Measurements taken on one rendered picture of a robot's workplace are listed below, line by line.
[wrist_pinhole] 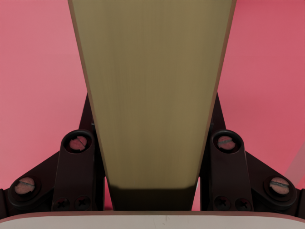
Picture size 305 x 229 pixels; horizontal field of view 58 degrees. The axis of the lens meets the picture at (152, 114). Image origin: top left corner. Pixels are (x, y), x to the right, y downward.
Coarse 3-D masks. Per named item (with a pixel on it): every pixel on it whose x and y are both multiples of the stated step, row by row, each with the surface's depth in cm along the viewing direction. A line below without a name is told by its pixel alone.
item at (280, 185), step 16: (224, 128) 11; (256, 160) 10; (208, 176) 11; (256, 176) 9; (272, 176) 9; (256, 192) 9; (272, 192) 9; (288, 192) 9; (272, 208) 9; (288, 208) 9
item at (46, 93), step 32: (0, 64) 17; (32, 64) 17; (64, 64) 17; (224, 64) 17; (256, 64) 17; (288, 64) 17; (0, 96) 19; (32, 96) 19; (64, 96) 19; (224, 96) 19; (256, 96) 19; (288, 96) 19; (0, 128) 22; (32, 128) 22; (64, 128) 21; (256, 128) 21; (288, 128) 21; (0, 160) 25; (32, 160) 25
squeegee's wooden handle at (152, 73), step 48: (96, 0) 4; (144, 0) 4; (192, 0) 4; (96, 48) 5; (144, 48) 5; (192, 48) 5; (96, 96) 6; (144, 96) 6; (192, 96) 6; (144, 144) 7; (192, 144) 7; (144, 192) 8; (192, 192) 9
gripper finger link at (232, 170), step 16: (208, 144) 10; (224, 144) 10; (240, 144) 10; (208, 160) 9; (224, 160) 9; (240, 160) 9; (224, 176) 9; (240, 176) 9; (208, 192) 11; (224, 192) 8; (240, 192) 8; (208, 208) 9; (224, 208) 8; (240, 208) 8
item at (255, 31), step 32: (0, 0) 14; (32, 0) 14; (64, 0) 14; (256, 0) 14; (288, 0) 14; (0, 32) 16; (32, 32) 16; (64, 32) 16; (256, 32) 15; (288, 32) 15
